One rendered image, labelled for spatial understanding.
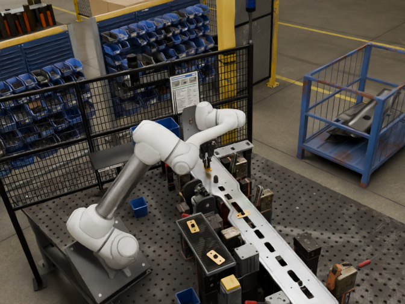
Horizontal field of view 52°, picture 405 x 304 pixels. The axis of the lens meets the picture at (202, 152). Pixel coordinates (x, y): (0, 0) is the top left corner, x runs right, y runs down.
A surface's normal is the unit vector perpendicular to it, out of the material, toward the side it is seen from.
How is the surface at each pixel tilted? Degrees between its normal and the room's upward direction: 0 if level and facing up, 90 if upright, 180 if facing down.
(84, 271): 41
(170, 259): 0
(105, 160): 0
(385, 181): 0
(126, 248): 47
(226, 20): 94
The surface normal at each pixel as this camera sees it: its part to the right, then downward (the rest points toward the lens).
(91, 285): 0.41, -0.38
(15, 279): -0.05, -0.83
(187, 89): 0.42, 0.48
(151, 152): -0.14, 0.44
